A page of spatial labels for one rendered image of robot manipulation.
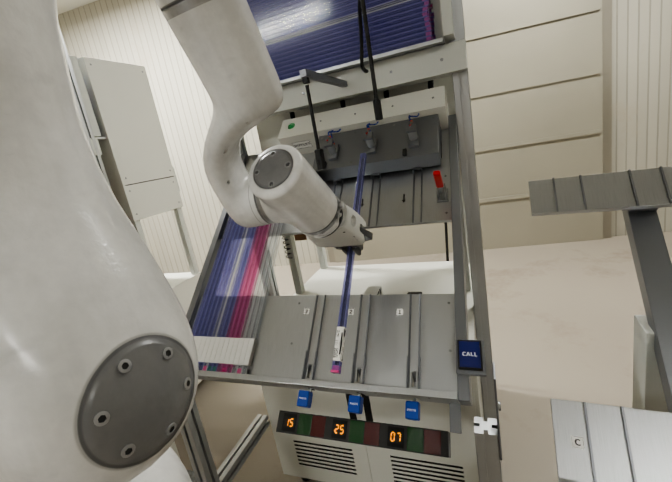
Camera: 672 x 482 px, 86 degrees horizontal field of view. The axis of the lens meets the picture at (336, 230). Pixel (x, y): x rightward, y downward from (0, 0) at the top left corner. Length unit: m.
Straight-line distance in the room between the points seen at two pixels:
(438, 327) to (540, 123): 2.92
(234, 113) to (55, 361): 0.32
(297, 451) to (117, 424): 1.26
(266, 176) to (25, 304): 0.32
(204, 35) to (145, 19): 4.11
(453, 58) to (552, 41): 2.57
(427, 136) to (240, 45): 0.62
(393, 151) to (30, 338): 0.84
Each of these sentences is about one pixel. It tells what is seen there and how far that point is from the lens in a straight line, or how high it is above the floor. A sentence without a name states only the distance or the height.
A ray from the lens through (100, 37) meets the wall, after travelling 4.90.
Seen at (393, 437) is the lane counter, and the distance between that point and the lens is 0.76.
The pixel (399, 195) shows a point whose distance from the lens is 0.94.
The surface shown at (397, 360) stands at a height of 0.76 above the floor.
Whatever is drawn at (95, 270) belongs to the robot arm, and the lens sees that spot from 0.26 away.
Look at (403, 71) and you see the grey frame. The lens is 1.07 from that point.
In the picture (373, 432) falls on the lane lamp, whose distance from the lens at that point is 0.77.
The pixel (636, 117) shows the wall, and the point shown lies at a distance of 3.83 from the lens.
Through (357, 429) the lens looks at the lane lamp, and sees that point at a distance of 0.78.
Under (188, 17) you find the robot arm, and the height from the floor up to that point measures 1.34.
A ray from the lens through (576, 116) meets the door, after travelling 3.62.
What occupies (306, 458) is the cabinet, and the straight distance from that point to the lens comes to 1.49.
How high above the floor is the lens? 1.19
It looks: 13 degrees down
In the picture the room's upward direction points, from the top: 10 degrees counter-clockwise
